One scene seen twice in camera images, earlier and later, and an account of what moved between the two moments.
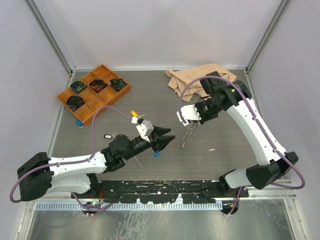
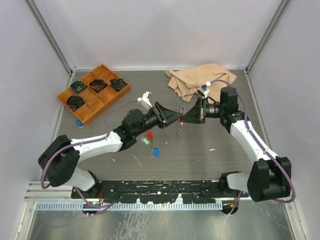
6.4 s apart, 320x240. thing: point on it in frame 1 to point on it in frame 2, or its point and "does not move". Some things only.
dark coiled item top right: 118,84 does not move
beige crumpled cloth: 178,80 does not move
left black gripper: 160,142 to 165,117
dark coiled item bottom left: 74,102 does not move
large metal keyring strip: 193,126 to 181,111
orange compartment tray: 89,96 does not move
